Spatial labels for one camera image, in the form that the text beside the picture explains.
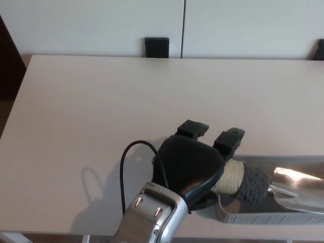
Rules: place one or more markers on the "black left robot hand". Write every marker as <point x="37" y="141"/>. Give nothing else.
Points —
<point x="187" y="167"/>

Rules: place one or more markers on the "grey rectangular container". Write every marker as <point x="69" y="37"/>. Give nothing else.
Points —
<point x="265" y="219"/>

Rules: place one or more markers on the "white cabinet door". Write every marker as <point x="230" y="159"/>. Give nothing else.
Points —
<point x="76" y="25"/>
<point x="240" y="25"/>

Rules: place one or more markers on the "dark brown wooden panel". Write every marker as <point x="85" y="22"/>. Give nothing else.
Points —
<point x="8" y="65"/>

